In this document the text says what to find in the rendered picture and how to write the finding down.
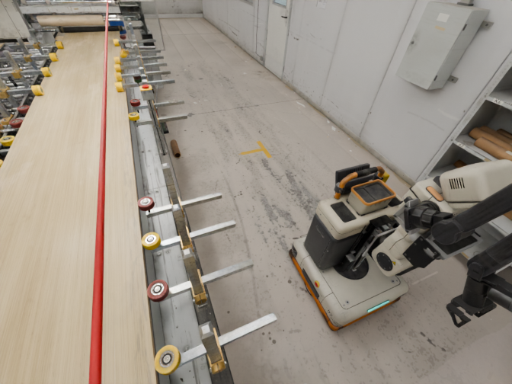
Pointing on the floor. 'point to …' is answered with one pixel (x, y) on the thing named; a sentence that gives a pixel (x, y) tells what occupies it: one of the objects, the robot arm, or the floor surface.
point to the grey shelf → (452, 147)
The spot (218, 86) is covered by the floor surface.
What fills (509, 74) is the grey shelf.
